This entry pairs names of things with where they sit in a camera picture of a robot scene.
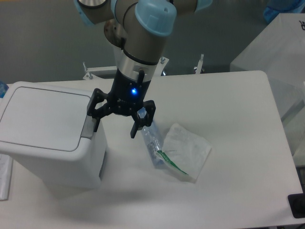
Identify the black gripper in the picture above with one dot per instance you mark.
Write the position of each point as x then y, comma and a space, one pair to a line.
128, 95

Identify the white push-button trash can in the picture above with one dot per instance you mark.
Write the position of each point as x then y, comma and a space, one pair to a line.
47, 130

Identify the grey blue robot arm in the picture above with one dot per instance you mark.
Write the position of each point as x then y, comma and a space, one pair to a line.
146, 25

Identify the clear plastic water bottle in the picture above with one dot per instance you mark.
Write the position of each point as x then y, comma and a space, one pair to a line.
154, 142

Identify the white green plastic wrapper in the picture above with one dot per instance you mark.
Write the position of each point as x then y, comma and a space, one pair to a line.
184, 152

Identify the white box at right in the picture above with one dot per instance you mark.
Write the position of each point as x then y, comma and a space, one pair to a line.
279, 51

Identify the black device at corner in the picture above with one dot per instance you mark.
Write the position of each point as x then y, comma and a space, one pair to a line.
297, 205

